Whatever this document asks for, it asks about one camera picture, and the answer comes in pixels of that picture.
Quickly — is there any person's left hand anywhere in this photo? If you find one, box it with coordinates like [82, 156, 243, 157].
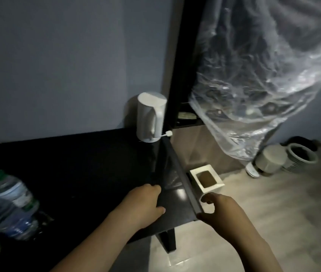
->
[114, 184, 166, 230]

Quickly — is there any person's left forearm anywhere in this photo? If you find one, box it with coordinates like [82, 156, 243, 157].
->
[50, 211, 142, 272]

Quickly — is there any white electric kettle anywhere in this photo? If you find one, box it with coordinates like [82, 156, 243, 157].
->
[136, 92, 168, 143]

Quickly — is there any green cap water bottle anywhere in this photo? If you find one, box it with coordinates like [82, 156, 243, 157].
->
[0, 169, 40, 221]

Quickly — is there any black glossy rectangular tray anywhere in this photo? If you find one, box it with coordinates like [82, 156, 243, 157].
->
[152, 136, 204, 223]

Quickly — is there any person's right hand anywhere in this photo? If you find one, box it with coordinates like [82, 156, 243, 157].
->
[196, 193, 253, 239]

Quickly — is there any white woven basket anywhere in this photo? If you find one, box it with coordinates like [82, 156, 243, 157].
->
[282, 143, 319, 174]

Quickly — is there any person's right forearm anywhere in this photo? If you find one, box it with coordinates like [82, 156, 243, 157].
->
[219, 226, 284, 272]

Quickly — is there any black table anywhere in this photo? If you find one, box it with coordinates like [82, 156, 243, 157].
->
[0, 127, 204, 272]

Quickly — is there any folded item on shelf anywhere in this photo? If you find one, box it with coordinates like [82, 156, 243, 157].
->
[177, 111, 198, 121]

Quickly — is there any white square waste bin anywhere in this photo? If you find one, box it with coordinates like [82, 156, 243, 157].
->
[189, 165, 224, 195]

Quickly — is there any blue cap water bottle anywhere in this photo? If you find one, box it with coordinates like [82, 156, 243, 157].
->
[0, 195, 39, 242]

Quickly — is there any black wardrobe frame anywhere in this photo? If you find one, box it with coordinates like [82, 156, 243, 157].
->
[165, 0, 210, 131]

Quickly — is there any white round lidded bin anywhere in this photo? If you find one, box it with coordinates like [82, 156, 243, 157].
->
[255, 144, 293, 176]

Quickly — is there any clear plastic garment cover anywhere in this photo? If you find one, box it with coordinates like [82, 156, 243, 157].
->
[189, 0, 321, 161]

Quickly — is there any white striped slipper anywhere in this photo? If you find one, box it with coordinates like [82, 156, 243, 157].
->
[245, 162, 261, 179]

